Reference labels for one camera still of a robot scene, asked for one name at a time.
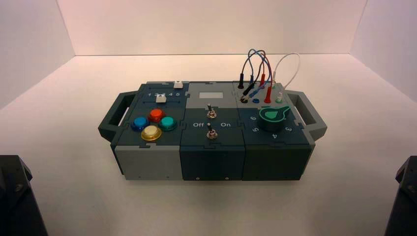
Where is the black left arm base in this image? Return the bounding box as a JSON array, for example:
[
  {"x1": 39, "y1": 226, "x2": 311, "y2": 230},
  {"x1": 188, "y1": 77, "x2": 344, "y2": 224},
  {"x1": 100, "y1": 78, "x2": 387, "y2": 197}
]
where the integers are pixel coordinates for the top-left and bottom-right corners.
[{"x1": 0, "y1": 155, "x2": 50, "y2": 236}]

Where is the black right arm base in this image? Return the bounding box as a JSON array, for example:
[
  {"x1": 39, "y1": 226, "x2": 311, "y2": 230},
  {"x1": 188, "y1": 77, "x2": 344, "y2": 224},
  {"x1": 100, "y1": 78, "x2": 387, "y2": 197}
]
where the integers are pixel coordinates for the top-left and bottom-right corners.
[{"x1": 384, "y1": 155, "x2": 417, "y2": 236}]

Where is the green push button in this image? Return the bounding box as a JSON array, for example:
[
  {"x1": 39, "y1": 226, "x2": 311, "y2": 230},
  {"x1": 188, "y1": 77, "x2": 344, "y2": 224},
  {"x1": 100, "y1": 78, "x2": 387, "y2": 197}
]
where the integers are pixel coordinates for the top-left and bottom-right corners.
[{"x1": 158, "y1": 117, "x2": 178, "y2": 132}]

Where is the red push button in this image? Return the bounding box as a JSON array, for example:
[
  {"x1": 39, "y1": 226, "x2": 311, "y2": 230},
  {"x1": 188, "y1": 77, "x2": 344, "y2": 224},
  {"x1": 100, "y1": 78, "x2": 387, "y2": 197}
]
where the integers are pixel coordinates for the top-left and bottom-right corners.
[{"x1": 148, "y1": 108, "x2": 166, "y2": 123}]

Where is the yellow push button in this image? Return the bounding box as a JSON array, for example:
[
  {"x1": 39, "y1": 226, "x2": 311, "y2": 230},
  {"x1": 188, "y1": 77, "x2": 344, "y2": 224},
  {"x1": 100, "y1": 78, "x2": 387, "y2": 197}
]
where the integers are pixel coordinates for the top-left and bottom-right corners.
[{"x1": 141, "y1": 125, "x2": 163, "y2": 142}]

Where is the blue push button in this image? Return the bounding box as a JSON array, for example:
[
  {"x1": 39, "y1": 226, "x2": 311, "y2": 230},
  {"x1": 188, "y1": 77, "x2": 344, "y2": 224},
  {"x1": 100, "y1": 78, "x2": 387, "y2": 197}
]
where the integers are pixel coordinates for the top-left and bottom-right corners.
[{"x1": 130, "y1": 117, "x2": 150, "y2": 132}]

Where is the light grey display panel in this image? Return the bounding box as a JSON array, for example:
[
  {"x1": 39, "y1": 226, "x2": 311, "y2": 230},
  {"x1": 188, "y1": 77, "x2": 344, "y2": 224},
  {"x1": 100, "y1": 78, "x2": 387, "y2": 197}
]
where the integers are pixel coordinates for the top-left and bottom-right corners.
[{"x1": 199, "y1": 92, "x2": 224, "y2": 100}]

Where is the dark grey modular task box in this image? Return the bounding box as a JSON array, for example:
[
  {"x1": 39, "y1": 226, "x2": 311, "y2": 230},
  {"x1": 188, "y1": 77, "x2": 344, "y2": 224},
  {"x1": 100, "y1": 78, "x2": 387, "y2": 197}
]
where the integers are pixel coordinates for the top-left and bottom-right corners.
[{"x1": 97, "y1": 81, "x2": 328, "y2": 182}]

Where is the green rotary knob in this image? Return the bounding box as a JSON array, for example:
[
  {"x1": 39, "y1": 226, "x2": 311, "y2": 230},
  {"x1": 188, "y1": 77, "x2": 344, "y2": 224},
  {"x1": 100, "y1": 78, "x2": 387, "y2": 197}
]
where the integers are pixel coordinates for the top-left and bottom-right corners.
[{"x1": 258, "y1": 106, "x2": 291, "y2": 133}]

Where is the black jumper cable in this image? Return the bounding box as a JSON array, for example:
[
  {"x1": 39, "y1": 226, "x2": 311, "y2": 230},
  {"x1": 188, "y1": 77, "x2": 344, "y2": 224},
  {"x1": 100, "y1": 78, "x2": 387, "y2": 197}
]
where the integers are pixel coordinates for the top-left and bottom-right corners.
[{"x1": 238, "y1": 49, "x2": 265, "y2": 98}]

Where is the blue jumper cable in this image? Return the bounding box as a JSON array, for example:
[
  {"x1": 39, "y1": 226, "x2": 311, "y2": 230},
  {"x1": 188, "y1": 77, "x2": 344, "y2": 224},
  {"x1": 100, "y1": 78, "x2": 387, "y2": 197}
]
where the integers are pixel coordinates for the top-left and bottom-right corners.
[{"x1": 248, "y1": 49, "x2": 273, "y2": 98}]

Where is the red jumper cable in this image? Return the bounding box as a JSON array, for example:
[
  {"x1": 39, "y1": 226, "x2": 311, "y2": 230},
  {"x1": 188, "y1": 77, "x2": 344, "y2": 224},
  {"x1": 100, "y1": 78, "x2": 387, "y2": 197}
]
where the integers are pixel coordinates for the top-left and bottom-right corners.
[{"x1": 259, "y1": 52, "x2": 273, "y2": 104}]

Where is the white jumper cable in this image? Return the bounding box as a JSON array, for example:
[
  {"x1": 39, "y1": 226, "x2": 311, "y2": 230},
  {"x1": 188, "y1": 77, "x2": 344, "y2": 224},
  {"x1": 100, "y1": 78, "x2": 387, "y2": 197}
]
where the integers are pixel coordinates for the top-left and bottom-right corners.
[{"x1": 272, "y1": 53, "x2": 301, "y2": 102}]

